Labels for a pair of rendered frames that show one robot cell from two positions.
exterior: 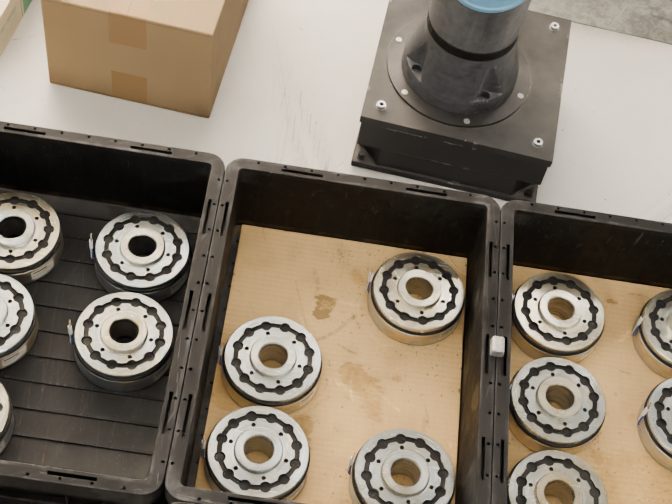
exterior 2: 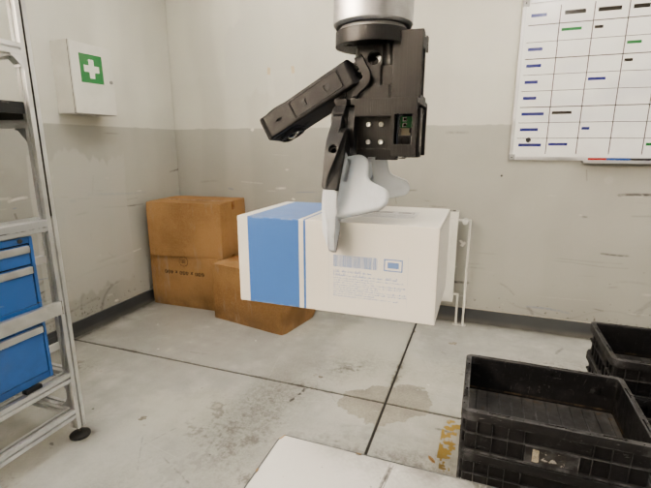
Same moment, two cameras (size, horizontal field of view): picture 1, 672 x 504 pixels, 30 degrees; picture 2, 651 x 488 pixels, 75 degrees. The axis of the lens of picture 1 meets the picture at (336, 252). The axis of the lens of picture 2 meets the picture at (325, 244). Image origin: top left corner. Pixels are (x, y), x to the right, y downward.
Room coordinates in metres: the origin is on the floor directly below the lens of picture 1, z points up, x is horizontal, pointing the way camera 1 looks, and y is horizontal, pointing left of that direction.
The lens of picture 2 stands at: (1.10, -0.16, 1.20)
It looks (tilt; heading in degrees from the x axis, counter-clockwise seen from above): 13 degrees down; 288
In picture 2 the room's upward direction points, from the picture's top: straight up
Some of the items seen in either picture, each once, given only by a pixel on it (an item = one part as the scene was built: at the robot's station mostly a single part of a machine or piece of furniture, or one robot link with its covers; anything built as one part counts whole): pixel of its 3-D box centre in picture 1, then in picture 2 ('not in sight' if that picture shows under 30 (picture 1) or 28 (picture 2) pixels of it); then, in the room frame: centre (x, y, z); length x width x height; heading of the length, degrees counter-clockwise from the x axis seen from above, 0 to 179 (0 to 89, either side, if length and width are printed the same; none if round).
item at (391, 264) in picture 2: not in sight; (348, 253); (1.22, -0.59, 1.09); 0.20 x 0.12 x 0.09; 178
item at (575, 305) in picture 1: (560, 309); not in sight; (0.77, -0.25, 0.86); 0.05 x 0.05 x 0.01
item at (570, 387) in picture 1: (559, 398); not in sight; (0.66, -0.26, 0.86); 0.05 x 0.05 x 0.01
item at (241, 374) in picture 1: (272, 358); not in sight; (0.64, 0.04, 0.86); 0.10 x 0.10 x 0.01
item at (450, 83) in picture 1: (466, 44); not in sight; (1.15, -0.11, 0.85); 0.15 x 0.15 x 0.10
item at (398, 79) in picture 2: not in sight; (378, 100); (1.19, -0.59, 1.25); 0.09 x 0.08 x 0.12; 178
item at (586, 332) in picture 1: (559, 311); not in sight; (0.77, -0.25, 0.86); 0.10 x 0.10 x 0.01
